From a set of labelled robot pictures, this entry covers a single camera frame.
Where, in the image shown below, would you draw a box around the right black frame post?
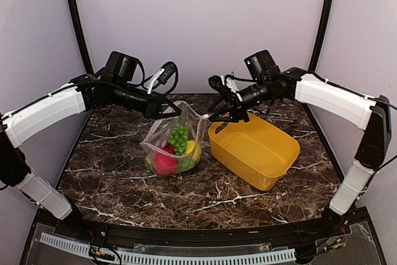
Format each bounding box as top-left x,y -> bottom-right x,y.
308,0 -> 333,71

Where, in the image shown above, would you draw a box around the clear zip top bag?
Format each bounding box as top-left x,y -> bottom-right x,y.
140,101 -> 208,177

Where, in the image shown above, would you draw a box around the black frame post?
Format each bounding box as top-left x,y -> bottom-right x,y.
308,0 -> 333,71
67,0 -> 94,74

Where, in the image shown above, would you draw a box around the yellow toy apple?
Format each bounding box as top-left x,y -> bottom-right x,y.
185,140 -> 202,163

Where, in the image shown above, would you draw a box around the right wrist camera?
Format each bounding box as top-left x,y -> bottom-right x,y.
208,75 -> 243,102

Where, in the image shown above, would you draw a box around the green toy cabbage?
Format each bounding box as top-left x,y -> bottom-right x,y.
177,155 -> 195,173

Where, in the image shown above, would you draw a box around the left black frame post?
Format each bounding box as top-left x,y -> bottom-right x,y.
67,0 -> 94,74

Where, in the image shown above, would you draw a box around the white slotted cable duct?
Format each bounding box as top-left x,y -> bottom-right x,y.
40,233 -> 296,264

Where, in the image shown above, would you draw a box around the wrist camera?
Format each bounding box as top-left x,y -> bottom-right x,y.
145,61 -> 179,96
208,75 -> 243,102

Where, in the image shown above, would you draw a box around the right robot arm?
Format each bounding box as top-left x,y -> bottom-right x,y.
208,50 -> 394,236

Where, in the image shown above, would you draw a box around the green toy grapes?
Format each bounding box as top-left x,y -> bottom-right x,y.
168,124 -> 189,156

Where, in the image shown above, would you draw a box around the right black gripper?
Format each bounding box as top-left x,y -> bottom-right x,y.
208,78 -> 272,122

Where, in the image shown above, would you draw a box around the black front rail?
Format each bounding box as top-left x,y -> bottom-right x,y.
37,209 -> 370,249

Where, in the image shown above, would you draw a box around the red toy apple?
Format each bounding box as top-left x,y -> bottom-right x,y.
163,144 -> 174,155

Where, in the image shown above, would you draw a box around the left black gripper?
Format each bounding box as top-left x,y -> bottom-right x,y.
112,80 -> 182,119

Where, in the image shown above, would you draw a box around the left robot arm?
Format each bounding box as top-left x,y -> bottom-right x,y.
1,51 -> 181,238

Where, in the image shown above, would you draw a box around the yellow plastic basket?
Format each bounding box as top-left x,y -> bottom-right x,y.
208,113 -> 300,191

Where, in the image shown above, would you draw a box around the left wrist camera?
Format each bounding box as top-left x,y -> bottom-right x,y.
145,61 -> 179,96

